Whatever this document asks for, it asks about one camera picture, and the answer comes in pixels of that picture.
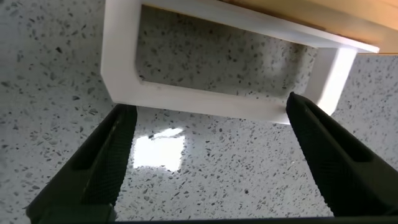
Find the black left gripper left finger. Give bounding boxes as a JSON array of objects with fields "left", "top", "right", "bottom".
[{"left": 25, "top": 104, "right": 138, "bottom": 224}]

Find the yellow drawer case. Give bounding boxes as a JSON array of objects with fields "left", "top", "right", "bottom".
[{"left": 310, "top": 0, "right": 398, "bottom": 30}]

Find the yellow drawer with white handle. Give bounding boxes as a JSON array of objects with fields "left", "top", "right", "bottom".
[{"left": 100, "top": 0, "right": 398, "bottom": 125}]

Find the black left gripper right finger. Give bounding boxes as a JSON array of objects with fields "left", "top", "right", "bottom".
[{"left": 285, "top": 91, "right": 398, "bottom": 218}]

